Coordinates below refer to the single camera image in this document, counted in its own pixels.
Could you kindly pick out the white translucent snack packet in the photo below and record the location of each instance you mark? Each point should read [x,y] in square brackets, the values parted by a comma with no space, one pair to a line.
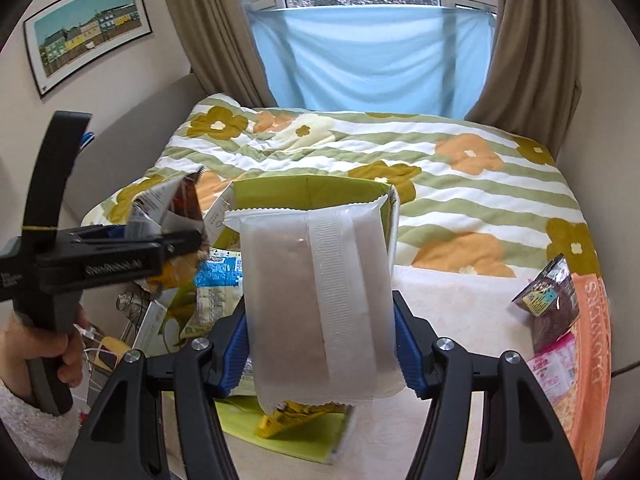
[300,300]

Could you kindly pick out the floral striped blanket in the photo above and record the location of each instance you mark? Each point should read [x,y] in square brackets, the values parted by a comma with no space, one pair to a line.
[450,195]

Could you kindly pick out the framed picture of houses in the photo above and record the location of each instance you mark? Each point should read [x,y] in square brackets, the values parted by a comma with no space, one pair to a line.
[85,35]

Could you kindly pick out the small blue object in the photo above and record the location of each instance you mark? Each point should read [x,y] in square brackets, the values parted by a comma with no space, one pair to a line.
[87,139]

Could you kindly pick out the silver and brown snack packet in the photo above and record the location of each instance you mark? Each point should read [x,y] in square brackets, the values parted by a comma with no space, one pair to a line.
[170,205]

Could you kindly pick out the blue and white snack packet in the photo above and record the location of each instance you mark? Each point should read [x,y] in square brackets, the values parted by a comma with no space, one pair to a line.
[217,270]

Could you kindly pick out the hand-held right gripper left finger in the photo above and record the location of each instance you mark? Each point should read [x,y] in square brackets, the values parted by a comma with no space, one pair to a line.
[235,355]

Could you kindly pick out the small pink snack packet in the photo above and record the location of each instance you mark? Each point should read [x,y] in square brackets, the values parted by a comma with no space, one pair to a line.
[555,365]

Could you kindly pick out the yellow snack packet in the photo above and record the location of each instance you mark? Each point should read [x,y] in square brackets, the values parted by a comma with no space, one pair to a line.
[280,417]

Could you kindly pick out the person's left hand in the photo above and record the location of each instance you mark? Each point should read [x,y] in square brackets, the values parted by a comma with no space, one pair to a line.
[30,347]

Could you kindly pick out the grey bed headboard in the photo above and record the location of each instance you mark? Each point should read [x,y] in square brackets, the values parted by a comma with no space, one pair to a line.
[140,125]

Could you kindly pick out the brown curtain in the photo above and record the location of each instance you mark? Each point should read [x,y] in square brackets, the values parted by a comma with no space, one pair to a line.
[210,30]
[530,50]

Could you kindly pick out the person's left forearm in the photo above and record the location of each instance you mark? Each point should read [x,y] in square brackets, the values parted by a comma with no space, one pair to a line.
[30,435]

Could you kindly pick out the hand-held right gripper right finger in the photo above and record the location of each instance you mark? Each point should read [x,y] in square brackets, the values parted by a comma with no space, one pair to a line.
[407,355]

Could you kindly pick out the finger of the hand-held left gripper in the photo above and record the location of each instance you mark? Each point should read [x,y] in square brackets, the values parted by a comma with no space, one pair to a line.
[182,246]

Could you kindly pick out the light blue cloth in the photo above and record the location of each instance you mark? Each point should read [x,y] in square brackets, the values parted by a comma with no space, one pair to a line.
[370,60]

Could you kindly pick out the green cardboard box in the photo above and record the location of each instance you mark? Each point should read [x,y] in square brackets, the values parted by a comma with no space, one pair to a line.
[340,192]

